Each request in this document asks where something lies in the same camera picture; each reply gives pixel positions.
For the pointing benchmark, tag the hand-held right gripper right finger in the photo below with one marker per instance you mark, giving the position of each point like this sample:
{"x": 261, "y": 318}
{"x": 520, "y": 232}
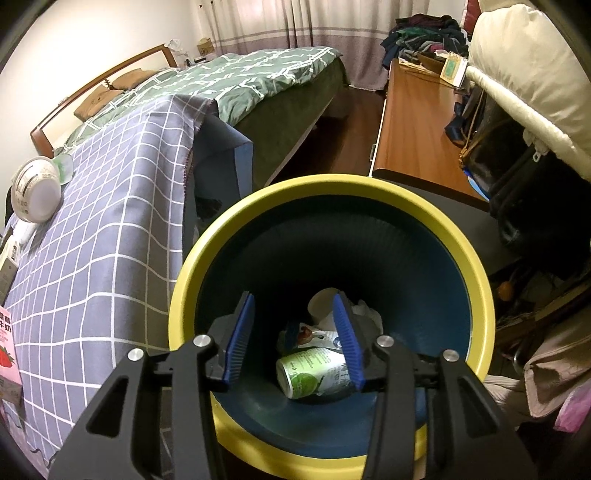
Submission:
{"x": 348, "y": 341}

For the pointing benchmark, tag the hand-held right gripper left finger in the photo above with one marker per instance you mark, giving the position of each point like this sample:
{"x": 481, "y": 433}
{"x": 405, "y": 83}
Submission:
{"x": 240, "y": 341}

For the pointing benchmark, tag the white paper cup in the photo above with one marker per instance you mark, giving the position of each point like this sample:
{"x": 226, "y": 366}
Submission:
{"x": 321, "y": 307}

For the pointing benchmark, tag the green drink can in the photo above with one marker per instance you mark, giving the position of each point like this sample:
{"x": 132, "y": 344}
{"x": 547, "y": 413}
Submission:
{"x": 309, "y": 374}

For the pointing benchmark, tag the yellow rimmed dark trash bin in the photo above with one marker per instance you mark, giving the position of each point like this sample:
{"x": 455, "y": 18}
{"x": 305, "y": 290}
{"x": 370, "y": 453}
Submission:
{"x": 323, "y": 194}

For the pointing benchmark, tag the pink milk carton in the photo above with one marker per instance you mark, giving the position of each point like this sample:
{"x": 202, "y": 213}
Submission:
{"x": 7, "y": 346}

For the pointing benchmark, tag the white paper noodle bowl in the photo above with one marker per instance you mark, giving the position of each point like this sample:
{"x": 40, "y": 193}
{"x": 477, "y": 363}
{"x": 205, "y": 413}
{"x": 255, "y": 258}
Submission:
{"x": 37, "y": 189}

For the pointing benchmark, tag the blue under cloth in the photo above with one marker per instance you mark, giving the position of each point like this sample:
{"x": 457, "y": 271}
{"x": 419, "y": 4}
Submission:
{"x": 221, "y": 161}

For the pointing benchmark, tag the wooden desk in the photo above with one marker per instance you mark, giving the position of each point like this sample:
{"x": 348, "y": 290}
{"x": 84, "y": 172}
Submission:
{"x": 415, "y": 134}

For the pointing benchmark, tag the black bag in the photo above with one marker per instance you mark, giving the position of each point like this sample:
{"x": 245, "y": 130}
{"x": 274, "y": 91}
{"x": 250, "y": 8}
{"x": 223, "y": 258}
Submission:
{"x": 531, "y": 207}

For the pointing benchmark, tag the wooden bed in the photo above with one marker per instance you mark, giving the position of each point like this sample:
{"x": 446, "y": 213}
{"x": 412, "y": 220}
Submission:
{"x": 295, "y": 120}

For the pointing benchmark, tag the green patterned duvet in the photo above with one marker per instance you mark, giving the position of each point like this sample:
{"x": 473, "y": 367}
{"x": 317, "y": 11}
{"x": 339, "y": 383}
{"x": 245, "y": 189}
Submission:
{"x": 258, "y": 74}

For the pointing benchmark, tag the brown pillow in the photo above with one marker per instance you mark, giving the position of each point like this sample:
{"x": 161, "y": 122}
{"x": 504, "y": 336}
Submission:
{"x": 97, "y": 104}
{"x": 128, "y": 79}

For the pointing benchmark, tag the tissue box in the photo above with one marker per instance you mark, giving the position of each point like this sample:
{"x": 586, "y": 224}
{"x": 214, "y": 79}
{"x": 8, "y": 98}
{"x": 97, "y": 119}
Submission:
{"x": 205, "y": 46}

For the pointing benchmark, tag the pile of mixed clothes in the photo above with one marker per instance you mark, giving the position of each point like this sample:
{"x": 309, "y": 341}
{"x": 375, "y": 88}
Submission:
{"x": 425, "y": 39}

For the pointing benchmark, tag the pink and white curtain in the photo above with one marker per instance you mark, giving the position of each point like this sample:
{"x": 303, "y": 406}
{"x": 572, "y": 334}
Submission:
{"x": 300, "y": 23}

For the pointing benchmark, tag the cream puffer jacket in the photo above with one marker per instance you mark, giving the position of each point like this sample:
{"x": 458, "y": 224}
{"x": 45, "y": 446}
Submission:
{"x": 531, "y": 69}

